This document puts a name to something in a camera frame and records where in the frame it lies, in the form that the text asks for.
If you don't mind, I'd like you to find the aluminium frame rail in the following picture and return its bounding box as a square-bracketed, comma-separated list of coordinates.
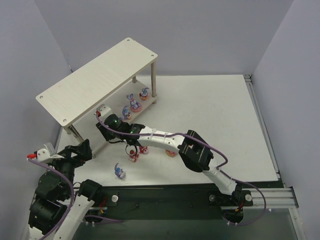
[219, 186, 300, 210]

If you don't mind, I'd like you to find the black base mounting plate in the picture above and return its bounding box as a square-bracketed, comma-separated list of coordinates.
[78, 179, 253, 223]

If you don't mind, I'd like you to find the pink striped bear with strawberry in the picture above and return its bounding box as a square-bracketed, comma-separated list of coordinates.
[128, 149, 140, 163]

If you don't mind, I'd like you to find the purple bunny with blue bow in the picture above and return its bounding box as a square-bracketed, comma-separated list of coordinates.
[114, 163, 126, 180]

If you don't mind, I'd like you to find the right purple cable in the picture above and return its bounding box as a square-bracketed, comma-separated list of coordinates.
[94, 112, 267, 226]

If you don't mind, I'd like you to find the purple bunny with pink base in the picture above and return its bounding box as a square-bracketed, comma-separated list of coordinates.
[121, 105, 132, 120]

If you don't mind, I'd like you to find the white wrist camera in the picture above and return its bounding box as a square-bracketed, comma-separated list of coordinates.
[95, 104, 113, 118]
[27, 142, 65, 164]

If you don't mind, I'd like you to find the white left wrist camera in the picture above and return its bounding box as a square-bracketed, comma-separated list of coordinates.
[27, 142, 65, 164]

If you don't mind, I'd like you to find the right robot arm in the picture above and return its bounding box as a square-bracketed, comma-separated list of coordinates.
[95, 113, 242, 200]

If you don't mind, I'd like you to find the white wooden two-tier shelf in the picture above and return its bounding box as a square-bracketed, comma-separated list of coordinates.
[36, 37, 158, 154]

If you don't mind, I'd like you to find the pink bear on tan donut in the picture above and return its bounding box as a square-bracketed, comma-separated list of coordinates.
[165, 149, 177, 158]

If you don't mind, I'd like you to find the pink bear with strawberry hat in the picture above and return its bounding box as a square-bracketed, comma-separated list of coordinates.
[139, 146, 149, 154]

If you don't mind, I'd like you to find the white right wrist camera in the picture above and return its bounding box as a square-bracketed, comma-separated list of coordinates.
[95, 104, 113, 118]

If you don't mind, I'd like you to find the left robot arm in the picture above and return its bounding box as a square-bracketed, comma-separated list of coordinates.
[27, 139, 104, 240]

